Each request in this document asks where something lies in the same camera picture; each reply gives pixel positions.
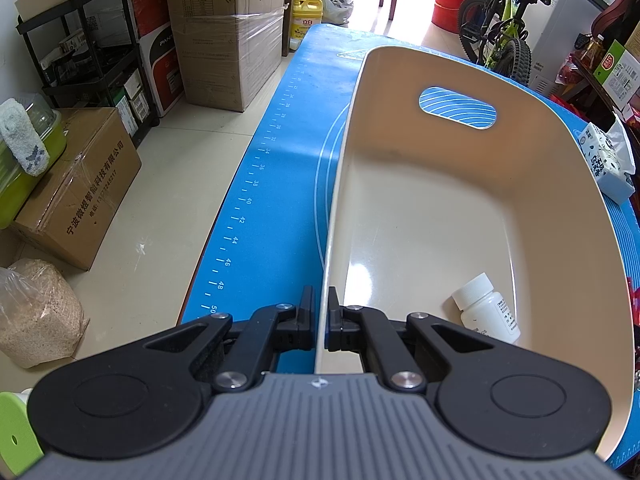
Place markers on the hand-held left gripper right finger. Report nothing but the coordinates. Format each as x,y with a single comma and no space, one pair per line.
332,321

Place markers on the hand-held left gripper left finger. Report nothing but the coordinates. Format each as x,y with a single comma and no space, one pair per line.
308,316

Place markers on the beige plastic basket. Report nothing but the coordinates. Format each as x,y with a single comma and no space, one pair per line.
425,220

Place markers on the blue silicone mat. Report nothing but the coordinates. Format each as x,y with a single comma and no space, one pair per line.
285,200

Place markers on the white pill bottle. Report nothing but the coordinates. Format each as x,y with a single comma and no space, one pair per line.
487,310

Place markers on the taped cardboard box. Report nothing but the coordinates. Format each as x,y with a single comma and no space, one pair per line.
80,185

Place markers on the tall wrapped cardboard box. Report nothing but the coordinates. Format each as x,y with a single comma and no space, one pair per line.
235,60

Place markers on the clear bag of grain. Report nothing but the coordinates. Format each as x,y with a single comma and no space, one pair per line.
37,315

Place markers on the white red appliance box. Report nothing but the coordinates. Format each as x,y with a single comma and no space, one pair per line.
160,67

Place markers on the yellow detergent bottle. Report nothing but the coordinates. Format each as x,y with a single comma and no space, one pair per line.
306,12

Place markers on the white plastic bag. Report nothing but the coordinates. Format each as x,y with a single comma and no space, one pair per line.
337,2

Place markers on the light green plastic part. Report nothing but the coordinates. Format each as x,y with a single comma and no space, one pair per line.
15,435

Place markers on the white patterned tissue box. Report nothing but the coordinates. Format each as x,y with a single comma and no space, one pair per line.
607,162

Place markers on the green plastic container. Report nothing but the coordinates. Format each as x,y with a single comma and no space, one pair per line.
20,170

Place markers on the red plastic bucket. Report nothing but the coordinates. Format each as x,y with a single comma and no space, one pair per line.
447,7

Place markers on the green black bicycle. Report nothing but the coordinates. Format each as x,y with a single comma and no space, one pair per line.
502,30

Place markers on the grey white cloth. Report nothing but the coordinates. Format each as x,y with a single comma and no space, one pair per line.
22,135

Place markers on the black metal rack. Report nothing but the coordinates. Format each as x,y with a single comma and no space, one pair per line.
85,55

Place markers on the red cardboard box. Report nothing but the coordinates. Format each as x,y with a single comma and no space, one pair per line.
150,5

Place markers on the white chest freezer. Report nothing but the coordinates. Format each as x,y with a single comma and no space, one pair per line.
560,25

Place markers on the orange drink bottle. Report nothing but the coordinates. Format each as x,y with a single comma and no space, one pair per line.
594,50

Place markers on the green white carton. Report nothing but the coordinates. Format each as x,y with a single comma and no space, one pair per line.
620,72

